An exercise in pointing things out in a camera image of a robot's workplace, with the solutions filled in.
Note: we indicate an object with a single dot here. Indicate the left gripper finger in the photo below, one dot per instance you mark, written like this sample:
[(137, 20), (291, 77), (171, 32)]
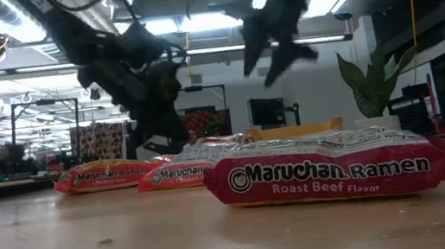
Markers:
[(161, 111), (129, 111)]

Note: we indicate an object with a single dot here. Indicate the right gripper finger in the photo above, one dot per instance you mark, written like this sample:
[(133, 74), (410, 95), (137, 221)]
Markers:
[(287, 54), (256, 45)]

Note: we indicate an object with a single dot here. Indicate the orange Maruchan chicken ramen pack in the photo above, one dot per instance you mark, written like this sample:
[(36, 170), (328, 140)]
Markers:
[(103, 175), (177, 174)]

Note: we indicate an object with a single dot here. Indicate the red Maruchan beef ramen pack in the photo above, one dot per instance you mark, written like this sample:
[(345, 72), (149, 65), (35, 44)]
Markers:
[(224, 139)]

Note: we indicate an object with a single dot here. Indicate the silver brown packet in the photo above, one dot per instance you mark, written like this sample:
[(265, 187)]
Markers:
[(333, 170)]

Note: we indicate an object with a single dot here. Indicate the black background robot arm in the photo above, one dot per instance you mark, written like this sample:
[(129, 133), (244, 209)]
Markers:
[(160, 147)]

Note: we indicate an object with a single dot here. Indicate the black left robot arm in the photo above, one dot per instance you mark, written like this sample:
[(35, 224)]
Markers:
[(60, 25)]

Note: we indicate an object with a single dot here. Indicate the long linear ceiling light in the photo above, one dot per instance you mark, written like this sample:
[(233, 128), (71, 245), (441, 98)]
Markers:
[(324, 39)]

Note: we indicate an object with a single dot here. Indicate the person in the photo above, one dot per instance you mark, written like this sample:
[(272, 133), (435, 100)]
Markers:
[(11, 155), (192, 137)]

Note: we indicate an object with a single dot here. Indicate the red and white patterned cloth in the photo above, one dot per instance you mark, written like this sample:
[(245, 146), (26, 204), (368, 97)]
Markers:
[(103, 143)]

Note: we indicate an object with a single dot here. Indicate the orange patterned cloth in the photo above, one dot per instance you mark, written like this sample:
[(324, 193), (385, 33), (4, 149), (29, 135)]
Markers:
[(207, 122)]

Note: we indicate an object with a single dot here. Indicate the bright ceiling light panel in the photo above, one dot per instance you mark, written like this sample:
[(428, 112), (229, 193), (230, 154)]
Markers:
[(208, 21)]

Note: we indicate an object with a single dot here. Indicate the black monitor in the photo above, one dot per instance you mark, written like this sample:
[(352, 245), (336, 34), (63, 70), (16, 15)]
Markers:
[(266, 111)]

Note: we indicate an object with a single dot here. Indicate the yellow plastic bin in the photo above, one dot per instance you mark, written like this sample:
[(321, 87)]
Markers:
[(293, 130)]

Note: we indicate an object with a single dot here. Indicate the snake plant in white pot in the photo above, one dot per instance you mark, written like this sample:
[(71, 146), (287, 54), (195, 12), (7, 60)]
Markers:
[(375, 90)]

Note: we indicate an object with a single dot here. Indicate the black perforated panel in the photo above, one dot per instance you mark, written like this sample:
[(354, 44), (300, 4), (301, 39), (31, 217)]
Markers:
[(413, 117)]

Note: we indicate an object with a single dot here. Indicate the grey wall vent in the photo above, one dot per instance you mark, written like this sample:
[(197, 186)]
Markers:
[(262, 71), (196, 79)]

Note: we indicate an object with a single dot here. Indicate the black gantry frame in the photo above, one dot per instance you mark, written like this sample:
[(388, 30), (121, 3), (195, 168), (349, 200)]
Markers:
[(204, 87), (45, 102)]

